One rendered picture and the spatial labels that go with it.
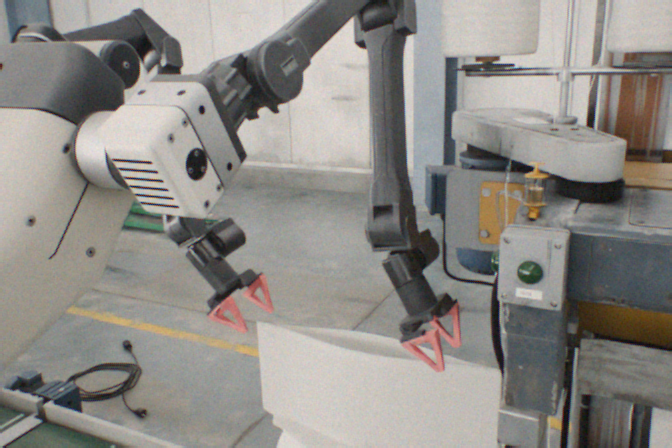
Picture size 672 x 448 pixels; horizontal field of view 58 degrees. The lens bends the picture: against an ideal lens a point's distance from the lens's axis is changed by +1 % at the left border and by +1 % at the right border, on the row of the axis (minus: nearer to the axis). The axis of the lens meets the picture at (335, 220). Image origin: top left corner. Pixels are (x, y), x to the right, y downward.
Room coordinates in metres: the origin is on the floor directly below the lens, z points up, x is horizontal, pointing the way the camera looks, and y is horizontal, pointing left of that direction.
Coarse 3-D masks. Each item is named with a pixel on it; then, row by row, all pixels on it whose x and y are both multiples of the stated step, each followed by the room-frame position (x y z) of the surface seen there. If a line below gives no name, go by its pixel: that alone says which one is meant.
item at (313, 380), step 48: (288, 336) 1.08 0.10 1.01; (336, 336) 1.08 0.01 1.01; (384, 336) 1.04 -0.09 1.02; (288, 384) 1.09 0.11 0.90; (336, 384) 1.01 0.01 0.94; (384, 384) 0.96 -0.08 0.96; (432, 384) 0.94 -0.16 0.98; (480, 384) 0.92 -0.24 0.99; (288, 432) 1.05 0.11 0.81; (336, 432) 1.01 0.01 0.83; (384, 432) 0.96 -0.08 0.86; (432, 432) 0.94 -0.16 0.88; (480, 432) 0.92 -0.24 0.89
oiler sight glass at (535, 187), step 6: (528, 180) 0.75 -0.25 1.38; (534, 180) 0.75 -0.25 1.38; (540, 180) 0.75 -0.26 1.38; (528, 186) 0.75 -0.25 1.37; (534, 186) 0.75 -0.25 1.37; (540, 186) 0.75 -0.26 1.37; (528, 192) 0.75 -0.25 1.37; (534, 192) 0.75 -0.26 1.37; (540, 192) 0.75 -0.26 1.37; (528, 198) 0.75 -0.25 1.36; (534, 198) 0.75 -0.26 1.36; (540, 198) 0.75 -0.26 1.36; (528, 204) 0.75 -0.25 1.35; (534, 204) 0.75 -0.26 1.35; (540, 204) 0.75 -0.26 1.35
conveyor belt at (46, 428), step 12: (36, 432) 1.71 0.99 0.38; (48, 432) 1.71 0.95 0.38; (60, 432) 1.71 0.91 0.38; (72, 432) 1.70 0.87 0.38; (12, 444) 1.66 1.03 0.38; (24, 444) 1.65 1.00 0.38; (36, 444) 1.65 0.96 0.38; (48, 444) 1.65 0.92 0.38; (60, 444) 1.65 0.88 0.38; (72, 444) 1.64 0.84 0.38; (84, 444) 1.64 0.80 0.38; (96, 444) 1.64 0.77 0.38; (108, 444) 1.63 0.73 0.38
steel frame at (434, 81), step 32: (32, 0) 8.29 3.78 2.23; (416, 0) 5.76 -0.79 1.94; (416, 64) 5.75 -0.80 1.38; (448, 64) 6.02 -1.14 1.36; (416, 96) 5.75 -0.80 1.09; (448, 96) 6.02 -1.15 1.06; (416, 128) 5.75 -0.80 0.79; (448, 128) 6.02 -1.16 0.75; (416, 160) 5.75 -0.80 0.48; (448, 160) 6.01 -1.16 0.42; (416, 192) 5.75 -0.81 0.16
